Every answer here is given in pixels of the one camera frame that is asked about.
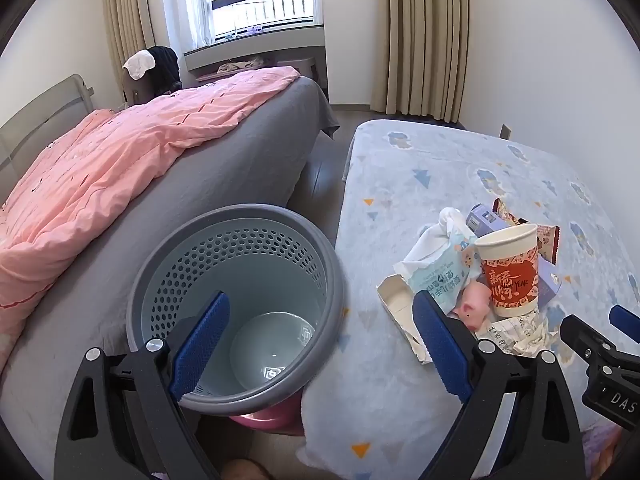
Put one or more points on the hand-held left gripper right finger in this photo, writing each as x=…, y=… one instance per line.
x=435, y=340

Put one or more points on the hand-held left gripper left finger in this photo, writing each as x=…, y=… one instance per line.
x=200, y=345

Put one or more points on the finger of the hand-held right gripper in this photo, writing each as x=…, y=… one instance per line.
x=625, y=320
x=582, y=335

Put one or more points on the white cardboard carton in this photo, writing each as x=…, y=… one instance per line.
x=400, y=305

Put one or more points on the pink pig toy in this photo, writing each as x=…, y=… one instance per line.
x=472, y=305

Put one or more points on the printed paper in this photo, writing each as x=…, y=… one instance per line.
x=520, y=332

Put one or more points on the purple box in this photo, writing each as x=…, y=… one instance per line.
x=550, y=280
x=480, y=220

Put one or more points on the light blue wipes packet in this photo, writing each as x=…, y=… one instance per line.
x=440, y=275

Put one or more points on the red and white paper cup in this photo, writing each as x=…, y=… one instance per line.
x=510, y=280

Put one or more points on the red snack wrapper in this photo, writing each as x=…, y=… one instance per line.
x=547, y=242

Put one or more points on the knotted white tissue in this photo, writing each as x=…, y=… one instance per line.
x=440, y=225

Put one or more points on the grey perforated plastic basket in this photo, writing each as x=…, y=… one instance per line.
x=280, y=260

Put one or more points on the light blue printed blanket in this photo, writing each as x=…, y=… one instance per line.
x=425, y=170

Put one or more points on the bed with grey sheet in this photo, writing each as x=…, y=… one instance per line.
x=225, y=160

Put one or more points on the pink quilt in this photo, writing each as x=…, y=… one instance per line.
x=100, y=160

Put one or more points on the brown chair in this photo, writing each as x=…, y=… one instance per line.
x=132, y=89

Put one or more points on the beige cloth pile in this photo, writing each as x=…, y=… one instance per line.
x=242, y=66

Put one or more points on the grey headboard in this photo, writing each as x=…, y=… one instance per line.
x=45, y=105

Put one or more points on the white cloth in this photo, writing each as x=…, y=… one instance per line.
x=140, y=64

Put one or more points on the pale plastic stool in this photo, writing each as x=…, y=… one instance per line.
x=297, y=66

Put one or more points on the beige curtain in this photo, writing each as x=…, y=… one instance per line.
x=425, y=35
x=130, y=10

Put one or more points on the grey window sill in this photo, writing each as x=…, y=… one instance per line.
x=260, y=45

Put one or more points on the sheer white curtain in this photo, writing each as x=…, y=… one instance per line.
x=192, y=5

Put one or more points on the window with railing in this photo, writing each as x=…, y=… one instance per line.
x=280, y=0

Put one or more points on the wall outlet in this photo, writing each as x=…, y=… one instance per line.
x=505, y=132

